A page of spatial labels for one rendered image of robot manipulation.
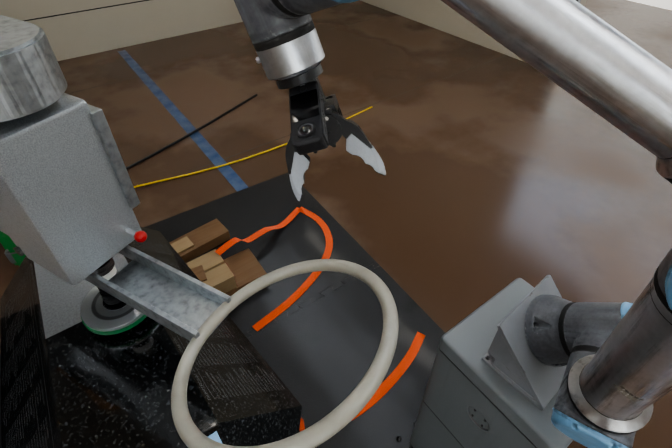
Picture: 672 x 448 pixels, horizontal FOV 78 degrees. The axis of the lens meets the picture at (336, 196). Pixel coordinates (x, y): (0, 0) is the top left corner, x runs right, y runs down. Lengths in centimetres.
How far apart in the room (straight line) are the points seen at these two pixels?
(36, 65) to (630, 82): 96
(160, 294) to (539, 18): 102
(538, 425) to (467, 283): 142
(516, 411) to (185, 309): 90
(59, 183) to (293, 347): 151
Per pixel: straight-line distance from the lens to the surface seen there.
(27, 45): 98
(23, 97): 98
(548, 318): 126
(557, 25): 59
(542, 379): 133
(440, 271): 265
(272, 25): 58
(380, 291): 89
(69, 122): 107
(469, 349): 137
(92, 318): 149
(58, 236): 115
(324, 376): 220
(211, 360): 143
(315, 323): 235
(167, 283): 121
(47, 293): 172
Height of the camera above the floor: 199
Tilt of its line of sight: 40 degrees down
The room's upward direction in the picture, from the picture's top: straight up
